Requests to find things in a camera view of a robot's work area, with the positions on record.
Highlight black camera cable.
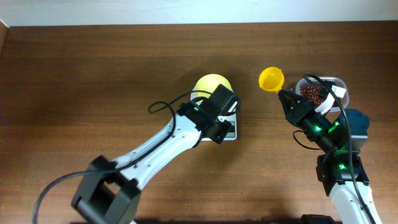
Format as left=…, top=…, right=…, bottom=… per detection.
left=32, top=90, right=242, bottom=224
left=292, top=73, right=377, bottom=224

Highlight white digital kitchen scale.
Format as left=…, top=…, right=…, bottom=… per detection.
left=190, top=87, right=238, bottom=141

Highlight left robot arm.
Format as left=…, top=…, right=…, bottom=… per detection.
left=71, top=84, right=239, bottom=224

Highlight yellow plastic measuring scoop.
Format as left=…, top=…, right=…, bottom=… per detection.
left=259, top=67, right=285, bottom=93

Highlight red adzuki beans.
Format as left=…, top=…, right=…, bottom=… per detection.
left=300, top=85, right=327, bottom=106

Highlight pale yellow plastic bowl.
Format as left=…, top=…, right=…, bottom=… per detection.
left=190, top=74, right=233, bottom=100

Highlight right black camera cable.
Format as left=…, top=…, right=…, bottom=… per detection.
left=292, top=73, right=377, bottom=224

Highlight left black camera cable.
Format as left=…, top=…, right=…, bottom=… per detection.
left=32, top=90, right=242, bottom=224

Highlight clear plastic food container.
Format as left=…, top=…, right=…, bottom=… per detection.
left=295, top=77, right=349, bottom=115

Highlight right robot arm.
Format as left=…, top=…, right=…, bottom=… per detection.
left=278, top=90, right=381, bottom=223

